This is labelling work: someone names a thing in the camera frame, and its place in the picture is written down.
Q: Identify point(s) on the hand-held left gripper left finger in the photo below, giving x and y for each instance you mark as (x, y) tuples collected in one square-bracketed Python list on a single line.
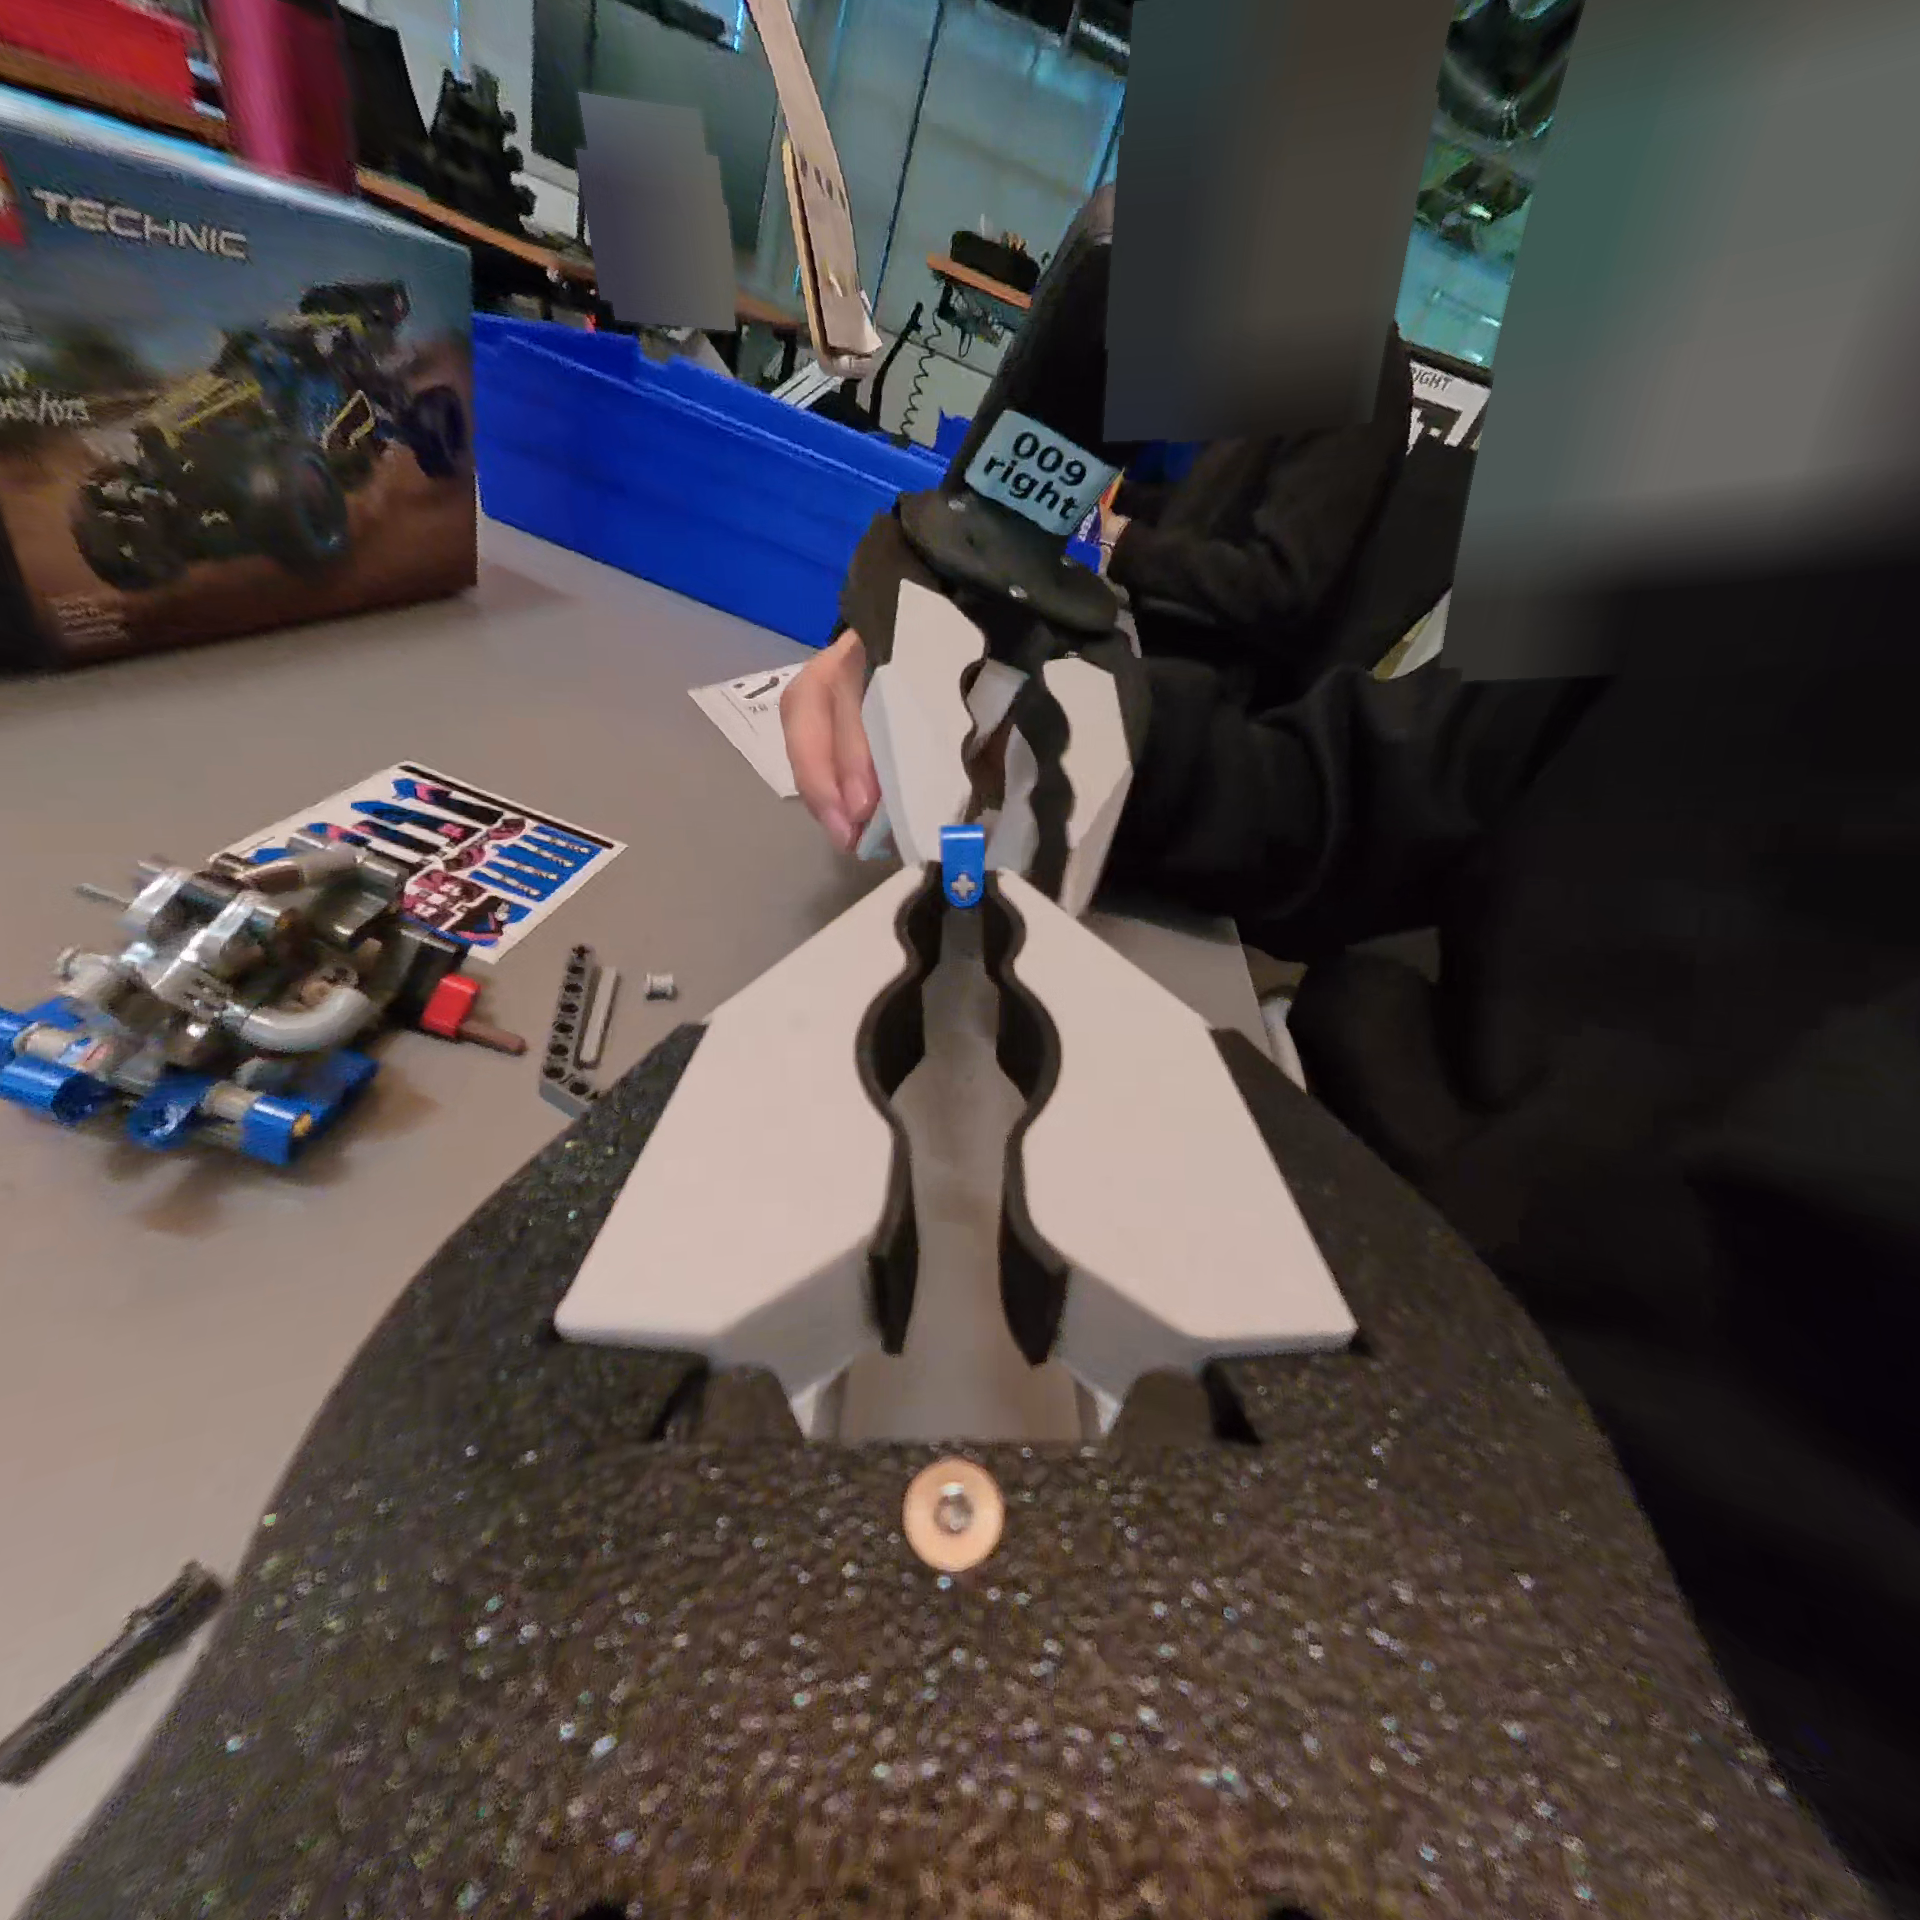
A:
[(721, 1200)]

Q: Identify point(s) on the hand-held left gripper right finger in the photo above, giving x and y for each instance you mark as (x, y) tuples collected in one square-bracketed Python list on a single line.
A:
[(1185, 1200)]

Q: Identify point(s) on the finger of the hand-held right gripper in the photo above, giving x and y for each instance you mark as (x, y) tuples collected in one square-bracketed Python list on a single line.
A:
[(1101, 781), (914, 721)]

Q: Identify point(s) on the blue lego connector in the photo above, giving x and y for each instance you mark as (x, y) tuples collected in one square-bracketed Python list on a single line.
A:
[(960, 879)]

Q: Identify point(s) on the lego instruction booklet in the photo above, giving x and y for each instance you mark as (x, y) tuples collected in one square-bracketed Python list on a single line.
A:
[(750, 721)]

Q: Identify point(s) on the light grey lego axle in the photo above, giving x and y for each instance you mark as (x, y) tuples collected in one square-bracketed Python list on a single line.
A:
[(600, 1021)]

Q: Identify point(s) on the dark grey angled lego beam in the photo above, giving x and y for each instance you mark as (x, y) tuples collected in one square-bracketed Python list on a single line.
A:
[(566, 1034)]

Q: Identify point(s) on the grey and blue lego chassis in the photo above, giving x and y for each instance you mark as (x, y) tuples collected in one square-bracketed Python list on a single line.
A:
[(224, 991)]

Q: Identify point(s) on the lego sticker sheet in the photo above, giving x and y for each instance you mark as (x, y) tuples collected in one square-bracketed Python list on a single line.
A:
[(510, 870)]

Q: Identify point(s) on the person's right hand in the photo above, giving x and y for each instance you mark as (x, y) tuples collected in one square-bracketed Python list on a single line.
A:
[(824, 734)]

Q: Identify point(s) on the blue plastic storage bin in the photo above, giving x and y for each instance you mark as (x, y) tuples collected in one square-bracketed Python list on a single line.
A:
[(674, 464)]

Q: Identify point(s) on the tan wooden stand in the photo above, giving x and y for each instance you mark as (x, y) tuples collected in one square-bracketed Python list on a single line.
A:
[(824, 225)]

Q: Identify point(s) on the black cardboard box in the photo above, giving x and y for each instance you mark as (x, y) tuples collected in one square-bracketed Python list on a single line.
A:
[(224, 421)]

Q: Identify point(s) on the maroon tube with black cap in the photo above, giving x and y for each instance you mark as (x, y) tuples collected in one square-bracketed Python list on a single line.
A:
[(285, 90)]

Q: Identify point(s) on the red plastic bin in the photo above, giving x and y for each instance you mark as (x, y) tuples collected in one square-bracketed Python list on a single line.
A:
[(91, 44)]

